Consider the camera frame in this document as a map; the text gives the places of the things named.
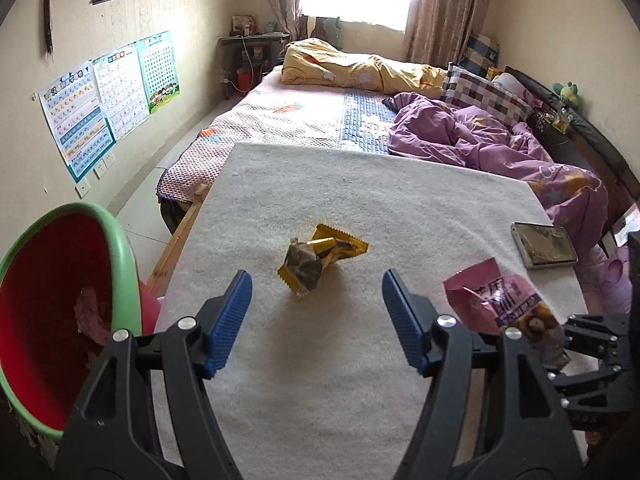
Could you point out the teal grid wall poster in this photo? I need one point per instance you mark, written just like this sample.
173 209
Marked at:
157 70

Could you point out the yellow quilt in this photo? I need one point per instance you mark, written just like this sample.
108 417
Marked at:
350 70

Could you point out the blue patchwork mat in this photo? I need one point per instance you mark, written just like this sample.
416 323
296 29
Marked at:
362 120

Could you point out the colourful box on desk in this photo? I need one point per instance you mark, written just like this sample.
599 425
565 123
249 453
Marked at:
244 25

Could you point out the yellow snack wrapper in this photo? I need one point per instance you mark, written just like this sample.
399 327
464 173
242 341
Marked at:
325 255

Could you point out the pink white pillow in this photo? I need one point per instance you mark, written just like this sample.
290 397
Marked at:
510 87

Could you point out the dark desk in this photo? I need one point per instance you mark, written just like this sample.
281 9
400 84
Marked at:
255 37

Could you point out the black hanging strip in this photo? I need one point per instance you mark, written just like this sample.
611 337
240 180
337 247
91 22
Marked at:
48 10

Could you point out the red bin with green rim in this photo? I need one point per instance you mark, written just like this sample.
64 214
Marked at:
40 335

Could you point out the dark headboard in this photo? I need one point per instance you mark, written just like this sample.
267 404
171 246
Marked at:
590 135

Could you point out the double white wall socket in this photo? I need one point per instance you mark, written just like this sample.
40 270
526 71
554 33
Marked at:
104 165

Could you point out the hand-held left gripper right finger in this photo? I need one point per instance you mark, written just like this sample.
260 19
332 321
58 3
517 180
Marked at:
405 330

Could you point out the blue checked cloth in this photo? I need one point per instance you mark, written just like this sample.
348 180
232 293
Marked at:
482 52

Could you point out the wooden table frame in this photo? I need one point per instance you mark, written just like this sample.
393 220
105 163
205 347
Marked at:
172 250

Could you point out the pink round object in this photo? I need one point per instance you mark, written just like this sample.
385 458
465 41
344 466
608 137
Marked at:
150 307

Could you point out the white chart wall poster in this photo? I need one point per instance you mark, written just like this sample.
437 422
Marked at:
120 90

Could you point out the pink snack bag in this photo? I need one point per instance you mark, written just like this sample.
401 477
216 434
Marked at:
500 300

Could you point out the single white wall socket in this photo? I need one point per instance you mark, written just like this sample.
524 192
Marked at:
82 191

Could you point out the pink wrapper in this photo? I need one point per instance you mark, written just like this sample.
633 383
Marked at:
92 315

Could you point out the green plush toy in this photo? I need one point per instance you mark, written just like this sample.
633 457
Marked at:
567 94

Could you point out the blue bordered wall poster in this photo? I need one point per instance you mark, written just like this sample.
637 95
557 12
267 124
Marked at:
75 120

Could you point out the checkered pillow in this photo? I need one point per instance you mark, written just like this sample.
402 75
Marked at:
480 90

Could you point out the smartphone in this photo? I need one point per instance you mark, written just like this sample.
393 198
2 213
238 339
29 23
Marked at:
545 245

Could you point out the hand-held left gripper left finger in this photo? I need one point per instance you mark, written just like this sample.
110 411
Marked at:
230 327

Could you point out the bed with pink cover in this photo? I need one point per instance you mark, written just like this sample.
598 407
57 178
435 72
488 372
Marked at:
280 115

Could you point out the glass jar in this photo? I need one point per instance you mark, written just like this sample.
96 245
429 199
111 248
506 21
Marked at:
561 120

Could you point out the purple quilt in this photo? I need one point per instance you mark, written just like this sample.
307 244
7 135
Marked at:
475 140

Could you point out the red bucket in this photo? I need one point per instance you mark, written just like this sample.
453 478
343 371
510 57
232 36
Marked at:
243 80

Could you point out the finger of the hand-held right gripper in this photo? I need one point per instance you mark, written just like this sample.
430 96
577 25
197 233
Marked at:
597 332
590 385

